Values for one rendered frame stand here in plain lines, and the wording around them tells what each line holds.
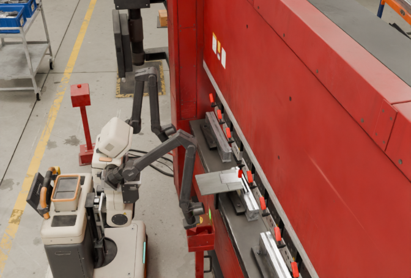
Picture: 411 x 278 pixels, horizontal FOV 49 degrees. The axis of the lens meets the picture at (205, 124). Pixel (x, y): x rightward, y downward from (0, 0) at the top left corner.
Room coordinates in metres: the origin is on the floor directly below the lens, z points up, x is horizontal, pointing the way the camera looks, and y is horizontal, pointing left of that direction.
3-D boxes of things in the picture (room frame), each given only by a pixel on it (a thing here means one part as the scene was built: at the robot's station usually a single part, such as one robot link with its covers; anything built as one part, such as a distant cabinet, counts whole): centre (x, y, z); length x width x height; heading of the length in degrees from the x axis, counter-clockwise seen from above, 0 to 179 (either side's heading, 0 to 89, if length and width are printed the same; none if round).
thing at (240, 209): (2.05, -0.18, 0.89); 0.30 x 0.05 x 0.03; 15
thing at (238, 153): (2.12, -0.22, 1.26); 0.15 x 0.09 x 0.17; 15
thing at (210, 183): (2.06, -0.09, 1.00); 0.26 x 0.18 x 0.01; 105
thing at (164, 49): (3.29, 0.36, 1.18); 0.40 x 0.24 x 0.07; 15
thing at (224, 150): (2.63, -0.09, 0.92); 0.50 x 0.06 x 0.10; 15
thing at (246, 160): (1.93, -0.27, 1.26); 0.15 x 0.09 x 0.17; 15
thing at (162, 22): (4.55, 0.40, 1.04); 0.30 x 0.26 x 0.12; 5
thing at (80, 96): (3.45, 1.13, 0.41); 0.25 x 0.20 x 0.83; 105
